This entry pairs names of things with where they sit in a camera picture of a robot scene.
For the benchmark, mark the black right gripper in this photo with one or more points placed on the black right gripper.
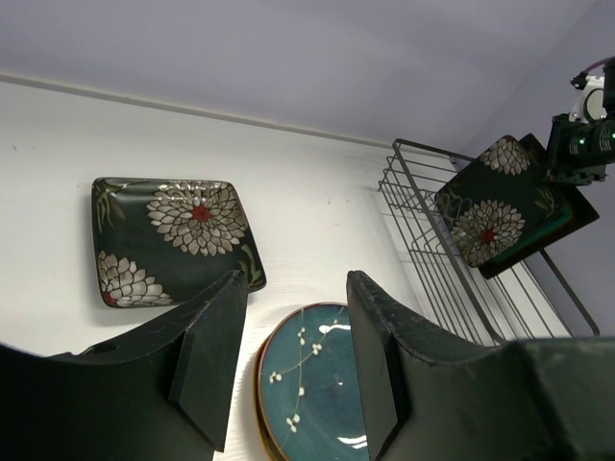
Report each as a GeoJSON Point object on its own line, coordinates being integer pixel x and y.
{"type": "Point", "coordinates": [578, 153]}

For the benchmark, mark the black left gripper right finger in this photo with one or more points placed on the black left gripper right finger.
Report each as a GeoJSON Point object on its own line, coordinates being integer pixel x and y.
{"type": "Point", "coordinates": [427, 394]}

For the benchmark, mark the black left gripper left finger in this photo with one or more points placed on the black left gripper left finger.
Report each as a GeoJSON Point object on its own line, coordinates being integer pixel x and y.
{"type": "Point", "coordinates": [161, 391]}

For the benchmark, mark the green square plate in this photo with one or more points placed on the green square plate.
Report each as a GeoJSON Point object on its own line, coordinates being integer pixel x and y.
{"type": "Point", "coordinates": [583, 214]}

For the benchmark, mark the teal round plate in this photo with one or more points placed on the teal round plate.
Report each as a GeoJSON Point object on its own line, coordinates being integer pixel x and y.
{"type": "Point", "coordinates": [308, 387]}

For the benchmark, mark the wire dish rack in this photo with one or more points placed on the wire dish rack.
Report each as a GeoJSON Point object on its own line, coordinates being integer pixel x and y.
{"type": "Point", "coordinates": [532, 299]}

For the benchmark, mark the black floral square plate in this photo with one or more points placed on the black floral square plate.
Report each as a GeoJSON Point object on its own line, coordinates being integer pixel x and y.
{"type": "Point", "coordinates": [159, 242]}

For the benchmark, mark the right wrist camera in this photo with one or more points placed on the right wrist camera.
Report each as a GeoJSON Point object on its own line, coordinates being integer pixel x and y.
{"type": "Point", "coordinates": [589, 105]}

